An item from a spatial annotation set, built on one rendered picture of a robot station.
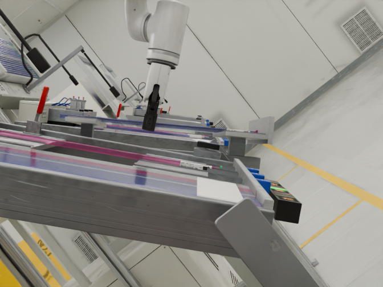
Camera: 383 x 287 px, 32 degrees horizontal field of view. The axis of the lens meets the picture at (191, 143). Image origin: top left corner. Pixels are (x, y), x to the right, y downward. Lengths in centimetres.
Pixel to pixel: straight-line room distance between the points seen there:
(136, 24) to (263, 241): 107
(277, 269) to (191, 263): 154
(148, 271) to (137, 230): 151
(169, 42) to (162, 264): 89
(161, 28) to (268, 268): 103
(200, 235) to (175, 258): 150
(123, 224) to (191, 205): 8
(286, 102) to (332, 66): 77
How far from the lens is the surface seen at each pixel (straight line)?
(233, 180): 114
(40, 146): 124
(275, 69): 893
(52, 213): 79
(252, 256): 74
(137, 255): 228
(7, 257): 156
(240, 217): 73
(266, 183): 114
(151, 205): 77
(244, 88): 888
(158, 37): 167
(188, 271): 229
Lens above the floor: 87
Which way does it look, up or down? 2 degrees down
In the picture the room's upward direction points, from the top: 38 degrees counter-clockwise
